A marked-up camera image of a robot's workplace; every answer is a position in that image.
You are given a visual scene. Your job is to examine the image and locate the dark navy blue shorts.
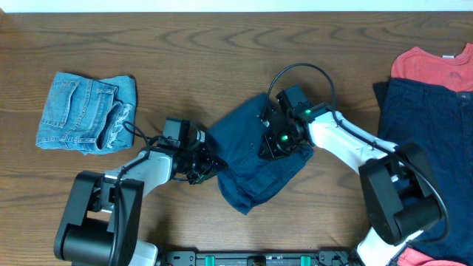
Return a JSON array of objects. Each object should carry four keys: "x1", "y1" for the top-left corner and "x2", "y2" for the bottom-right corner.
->
[{"x1": 207, "y1": 94, "x2": 314, "y2": 215}]

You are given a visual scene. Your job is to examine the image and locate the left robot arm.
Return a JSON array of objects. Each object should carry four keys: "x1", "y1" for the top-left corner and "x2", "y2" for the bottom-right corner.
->
[{"x1": 54, "y1": 145, "x2": 227, "y2": 265}]

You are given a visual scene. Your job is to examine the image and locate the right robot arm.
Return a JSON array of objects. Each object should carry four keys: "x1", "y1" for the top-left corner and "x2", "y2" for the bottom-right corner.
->
[{"x1": 259, "y1": 101, "x2": 449, "y2": 265}]

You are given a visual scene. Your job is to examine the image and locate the folded light blue denim shorts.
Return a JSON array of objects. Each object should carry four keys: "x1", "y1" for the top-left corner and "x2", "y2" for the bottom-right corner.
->
[{"x1": 35, "y1": 72, "x2": 137, "y2": 155}]

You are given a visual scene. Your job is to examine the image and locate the dark navy garment pile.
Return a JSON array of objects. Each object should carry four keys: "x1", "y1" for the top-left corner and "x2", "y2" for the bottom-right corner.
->
[{"x1": 373, "y1": 78, "x2": 472, "y2": 265}]

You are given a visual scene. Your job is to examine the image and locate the red t-shirt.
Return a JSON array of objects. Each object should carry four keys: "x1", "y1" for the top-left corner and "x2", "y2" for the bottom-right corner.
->
[{"x1": 391, "y1": 43, "x2": 472, "y2": 92}]

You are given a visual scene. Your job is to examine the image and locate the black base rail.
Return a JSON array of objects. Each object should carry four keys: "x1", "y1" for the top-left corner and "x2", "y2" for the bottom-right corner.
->
[{"x1": 154, "y1": 249, "x2": 365, "y2": 266}]

